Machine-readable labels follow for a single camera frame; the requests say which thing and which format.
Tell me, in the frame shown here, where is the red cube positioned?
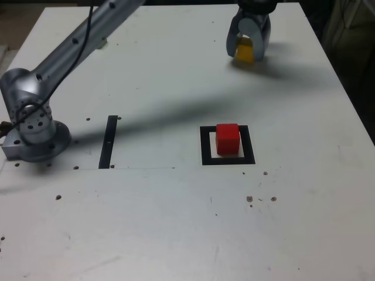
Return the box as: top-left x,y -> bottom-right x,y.
216,123 -> 241,156

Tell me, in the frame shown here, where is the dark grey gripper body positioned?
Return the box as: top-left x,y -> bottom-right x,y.
234,9 -> 271,25

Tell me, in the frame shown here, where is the yellow cube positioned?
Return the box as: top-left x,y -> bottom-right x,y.
236,36 -> 255,64

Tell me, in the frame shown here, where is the black tape square outline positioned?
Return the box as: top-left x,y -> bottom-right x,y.
199,125 -> 256,166

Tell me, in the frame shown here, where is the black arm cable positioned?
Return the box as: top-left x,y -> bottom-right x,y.
8,0 -> 95,129

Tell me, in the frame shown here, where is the black tape strip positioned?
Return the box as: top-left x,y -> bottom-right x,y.
98,115 -> 118,170

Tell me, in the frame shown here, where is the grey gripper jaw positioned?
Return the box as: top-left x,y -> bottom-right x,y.
226,10 -> 244,58
238,16 -> 272,63

